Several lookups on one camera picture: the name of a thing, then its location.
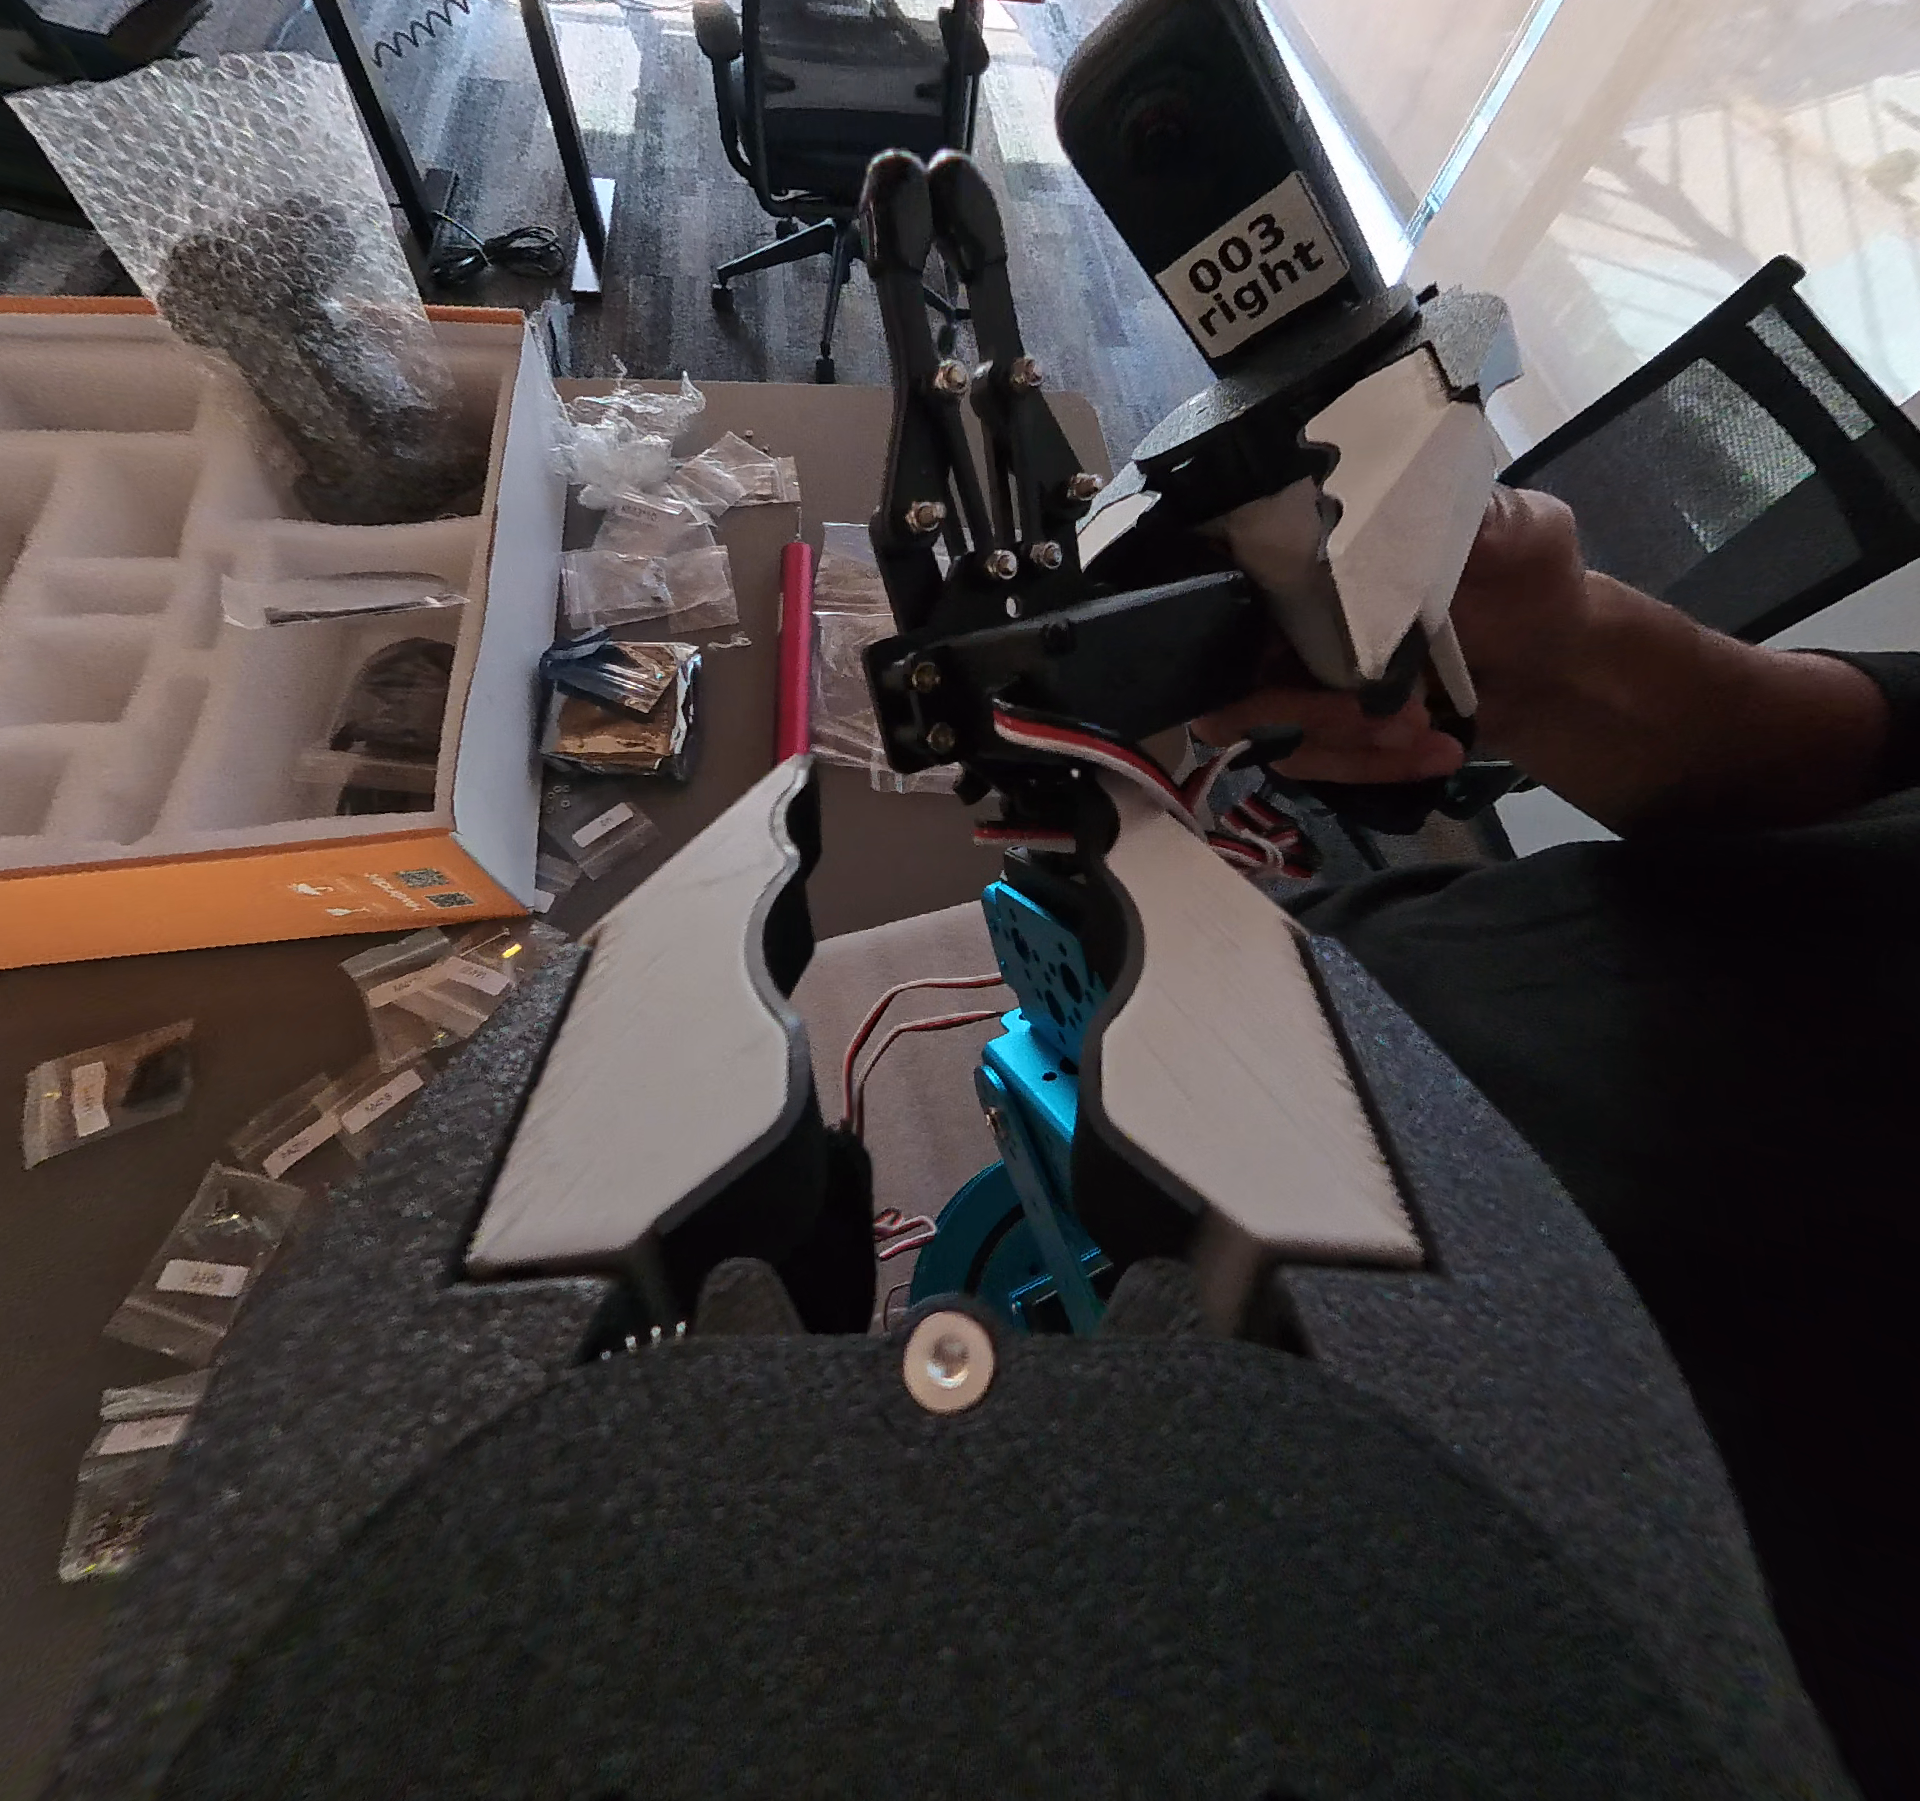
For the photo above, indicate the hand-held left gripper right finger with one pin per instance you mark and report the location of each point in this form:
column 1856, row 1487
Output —
column 1247, row 1081

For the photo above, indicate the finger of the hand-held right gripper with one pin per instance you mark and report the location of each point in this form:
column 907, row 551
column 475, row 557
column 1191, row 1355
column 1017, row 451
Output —
column 1133, row 512
column 1403, row 512

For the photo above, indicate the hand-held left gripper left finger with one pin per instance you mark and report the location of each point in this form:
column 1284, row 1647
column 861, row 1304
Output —
column 630, row 1081

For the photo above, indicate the blue black toy robot arm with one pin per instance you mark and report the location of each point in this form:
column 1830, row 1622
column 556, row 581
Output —
column 990, row 601

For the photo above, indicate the person's right forearm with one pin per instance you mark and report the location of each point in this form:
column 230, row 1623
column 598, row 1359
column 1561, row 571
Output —
column 1742, row 720

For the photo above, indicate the dark grey desk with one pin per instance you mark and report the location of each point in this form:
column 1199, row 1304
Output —
column 817, row 409

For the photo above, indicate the person's right hand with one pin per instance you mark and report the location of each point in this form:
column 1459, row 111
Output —
column 1546, row 631

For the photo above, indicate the black mesh office chair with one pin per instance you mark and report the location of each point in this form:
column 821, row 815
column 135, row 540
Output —
column 1725, row 480

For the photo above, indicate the red screwdriver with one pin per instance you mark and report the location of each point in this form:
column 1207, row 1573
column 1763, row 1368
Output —
column 795, row 660

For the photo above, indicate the blue gold foil packet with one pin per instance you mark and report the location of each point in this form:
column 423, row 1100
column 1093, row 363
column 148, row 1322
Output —
column 623, row 705

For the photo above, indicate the large office window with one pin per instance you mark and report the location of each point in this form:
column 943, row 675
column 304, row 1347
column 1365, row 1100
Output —
column 1576, row 61

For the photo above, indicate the group of clear screw bags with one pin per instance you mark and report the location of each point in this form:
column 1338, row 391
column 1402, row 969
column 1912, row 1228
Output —
column 225, row 1253

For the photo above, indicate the bagged black round parts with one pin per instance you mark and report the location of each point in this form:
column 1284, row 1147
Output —
column 399, row 705

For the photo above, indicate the orange white kit box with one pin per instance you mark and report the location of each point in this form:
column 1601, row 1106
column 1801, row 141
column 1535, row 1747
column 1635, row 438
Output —
column 505, row 601

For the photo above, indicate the clear bag with black part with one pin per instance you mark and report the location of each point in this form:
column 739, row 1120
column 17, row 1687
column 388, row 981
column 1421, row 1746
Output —
column 112, row 1089

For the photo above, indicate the crumpled clear plastic bag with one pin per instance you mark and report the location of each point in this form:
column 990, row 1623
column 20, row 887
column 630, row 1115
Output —
column 616, row 436

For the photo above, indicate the clear bag with black tool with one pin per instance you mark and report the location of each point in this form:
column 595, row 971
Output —
column 346, row 601

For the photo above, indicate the bubble wrap bag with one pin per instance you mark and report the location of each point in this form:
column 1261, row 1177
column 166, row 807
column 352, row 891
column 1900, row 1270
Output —
column 272, row 270

